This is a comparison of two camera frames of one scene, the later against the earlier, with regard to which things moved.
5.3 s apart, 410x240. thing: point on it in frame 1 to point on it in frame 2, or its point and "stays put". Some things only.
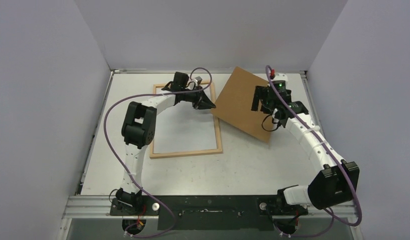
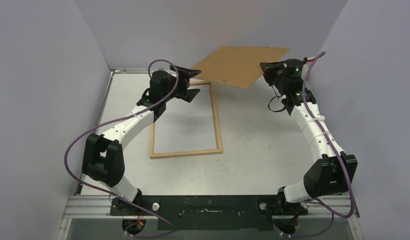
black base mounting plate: x=208 y=212 stays put
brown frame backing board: x=234 y=105 to x=237 y=66
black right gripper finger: x=260 y=93 to x=269 y=67
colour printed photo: x=183 y=128 stays put
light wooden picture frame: x=191 y=153 stays put
